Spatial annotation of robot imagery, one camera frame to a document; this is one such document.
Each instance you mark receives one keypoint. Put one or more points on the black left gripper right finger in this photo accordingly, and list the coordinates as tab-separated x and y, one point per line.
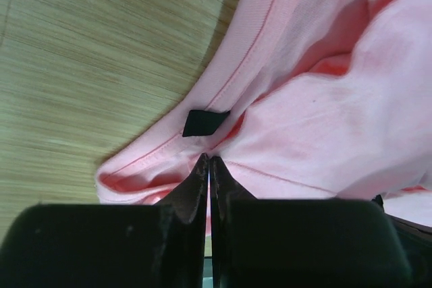
300	243

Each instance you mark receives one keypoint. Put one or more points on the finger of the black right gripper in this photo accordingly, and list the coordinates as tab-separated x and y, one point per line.
416	242

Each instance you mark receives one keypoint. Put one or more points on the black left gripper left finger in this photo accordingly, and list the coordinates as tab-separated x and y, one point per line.
88	245

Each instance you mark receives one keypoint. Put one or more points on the pink t shirt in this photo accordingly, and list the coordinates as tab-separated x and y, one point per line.
303	99

